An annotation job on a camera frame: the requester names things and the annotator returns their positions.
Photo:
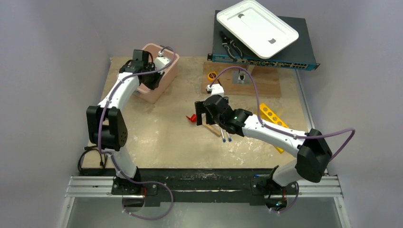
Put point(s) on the wooden stick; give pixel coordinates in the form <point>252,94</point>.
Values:
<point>212,129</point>

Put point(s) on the yellow test tube rack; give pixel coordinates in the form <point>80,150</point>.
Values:
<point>268,115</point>

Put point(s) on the dark blue network switch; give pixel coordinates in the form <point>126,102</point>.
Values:
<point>299,55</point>

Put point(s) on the yellow tape measure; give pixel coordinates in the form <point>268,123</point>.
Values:
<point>211,76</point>

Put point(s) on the white rectangular tray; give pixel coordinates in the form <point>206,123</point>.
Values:
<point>264,33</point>

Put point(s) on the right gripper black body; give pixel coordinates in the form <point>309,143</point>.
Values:
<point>200,112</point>

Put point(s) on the pink plastic bin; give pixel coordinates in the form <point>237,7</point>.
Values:
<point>169,74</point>

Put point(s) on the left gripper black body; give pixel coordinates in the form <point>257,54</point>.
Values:
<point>152,79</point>

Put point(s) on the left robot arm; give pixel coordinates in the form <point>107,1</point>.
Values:
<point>105,122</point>

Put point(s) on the white squeeze bottle red cap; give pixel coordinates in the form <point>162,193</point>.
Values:
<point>192,118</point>

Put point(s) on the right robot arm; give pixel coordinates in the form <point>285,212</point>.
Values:
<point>311,151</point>

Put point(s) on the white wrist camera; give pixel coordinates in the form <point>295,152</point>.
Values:
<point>215,89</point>
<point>161,61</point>

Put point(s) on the black handled pliers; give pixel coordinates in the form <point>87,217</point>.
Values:
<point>229,44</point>

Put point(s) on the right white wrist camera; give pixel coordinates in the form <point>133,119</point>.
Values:
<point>215,89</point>

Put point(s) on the wooden board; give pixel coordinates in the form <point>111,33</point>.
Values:
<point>265,78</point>

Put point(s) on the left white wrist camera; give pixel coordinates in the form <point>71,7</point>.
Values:
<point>161,61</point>

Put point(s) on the small camera on metal bracket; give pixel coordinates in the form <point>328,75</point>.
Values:
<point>240,77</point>

